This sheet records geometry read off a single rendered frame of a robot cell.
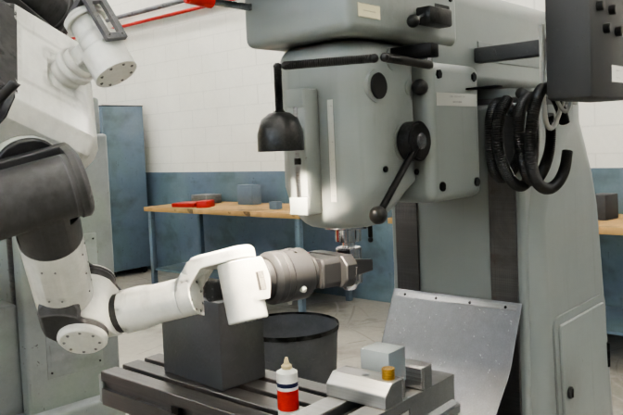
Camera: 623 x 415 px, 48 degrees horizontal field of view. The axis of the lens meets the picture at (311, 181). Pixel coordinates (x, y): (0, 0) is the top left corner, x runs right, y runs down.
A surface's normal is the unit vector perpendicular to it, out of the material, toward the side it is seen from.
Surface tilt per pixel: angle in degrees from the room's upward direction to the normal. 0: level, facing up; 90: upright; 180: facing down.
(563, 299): 88
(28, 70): 58
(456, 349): 62
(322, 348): 94
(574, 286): 88
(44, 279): 133
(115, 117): 90
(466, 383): 45
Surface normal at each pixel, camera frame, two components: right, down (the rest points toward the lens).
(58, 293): 0.08, 0.72
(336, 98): -0.41, 0.07
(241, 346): 0.70, 0.00
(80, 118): 0.76, -0.55
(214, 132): -0.66, 0.07
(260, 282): 0.57, -0.29
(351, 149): -0.04, 0.05
